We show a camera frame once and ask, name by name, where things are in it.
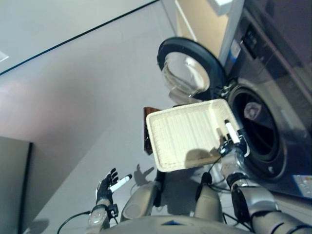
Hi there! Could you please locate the white cloth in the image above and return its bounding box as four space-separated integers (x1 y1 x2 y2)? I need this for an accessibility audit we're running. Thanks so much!
243 102 261 120

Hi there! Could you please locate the grey robot torso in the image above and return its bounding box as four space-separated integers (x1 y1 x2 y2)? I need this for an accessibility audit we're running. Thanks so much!
97 214 254 234

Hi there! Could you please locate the silver robot leg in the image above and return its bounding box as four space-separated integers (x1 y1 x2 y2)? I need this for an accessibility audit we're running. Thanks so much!
120 170 166 222
194 172 224 222

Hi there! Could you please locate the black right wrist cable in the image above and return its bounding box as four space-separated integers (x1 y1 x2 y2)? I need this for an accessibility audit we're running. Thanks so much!
199 156 244 230

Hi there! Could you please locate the grey cabinet with black edge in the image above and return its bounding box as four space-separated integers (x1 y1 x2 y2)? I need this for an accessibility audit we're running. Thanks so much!
0 136 34 234

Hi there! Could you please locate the brown wooden stool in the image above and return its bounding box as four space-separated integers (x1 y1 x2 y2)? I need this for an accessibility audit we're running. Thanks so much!
143 106 159 156

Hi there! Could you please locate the white base cabinet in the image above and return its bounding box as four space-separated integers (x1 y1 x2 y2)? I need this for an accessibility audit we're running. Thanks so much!
160 0 230 59

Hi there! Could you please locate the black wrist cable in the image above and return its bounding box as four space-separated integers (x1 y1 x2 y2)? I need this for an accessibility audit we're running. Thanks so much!
199 156 244 230
57 211 120 234

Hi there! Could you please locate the grey front-load washing machine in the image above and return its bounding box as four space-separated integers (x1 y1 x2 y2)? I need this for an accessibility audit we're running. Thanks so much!
223 14 312 198

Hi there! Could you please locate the clear plastic bag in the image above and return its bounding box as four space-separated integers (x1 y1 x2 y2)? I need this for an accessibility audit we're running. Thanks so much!
168 90 195 103

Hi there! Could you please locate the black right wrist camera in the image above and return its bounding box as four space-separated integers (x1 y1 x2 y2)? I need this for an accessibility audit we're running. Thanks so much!
218 143 231 155

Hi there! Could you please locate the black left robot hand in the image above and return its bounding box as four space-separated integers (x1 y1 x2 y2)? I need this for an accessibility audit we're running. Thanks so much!
96 167 133 207

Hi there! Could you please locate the white countertop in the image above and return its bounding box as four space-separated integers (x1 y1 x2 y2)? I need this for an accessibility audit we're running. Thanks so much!
214 0 232 16

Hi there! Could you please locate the white wicker basket tray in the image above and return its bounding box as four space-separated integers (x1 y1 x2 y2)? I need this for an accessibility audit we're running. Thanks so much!
145 98 251 173

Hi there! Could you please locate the round glass washer door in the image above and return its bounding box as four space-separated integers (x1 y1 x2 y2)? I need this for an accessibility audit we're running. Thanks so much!
156 36 229 102

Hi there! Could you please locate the small blue washer sticker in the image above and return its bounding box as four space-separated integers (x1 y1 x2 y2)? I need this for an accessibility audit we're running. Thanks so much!
228 40 242 61

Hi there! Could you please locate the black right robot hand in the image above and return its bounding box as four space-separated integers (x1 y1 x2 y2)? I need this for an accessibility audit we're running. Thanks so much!
218 118 251 159

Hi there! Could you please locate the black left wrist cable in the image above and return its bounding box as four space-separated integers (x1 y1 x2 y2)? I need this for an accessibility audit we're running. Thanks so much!
57 211 120 234

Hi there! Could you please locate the blue white energy label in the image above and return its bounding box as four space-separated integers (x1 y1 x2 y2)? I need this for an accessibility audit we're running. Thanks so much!
292 175 312 195

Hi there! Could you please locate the silver left robot leg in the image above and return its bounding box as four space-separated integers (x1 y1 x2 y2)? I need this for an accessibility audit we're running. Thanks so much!
120 170 166 222

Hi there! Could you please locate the silver right robot leg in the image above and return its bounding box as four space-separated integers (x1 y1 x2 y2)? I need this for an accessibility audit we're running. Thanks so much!
194 172 224 222

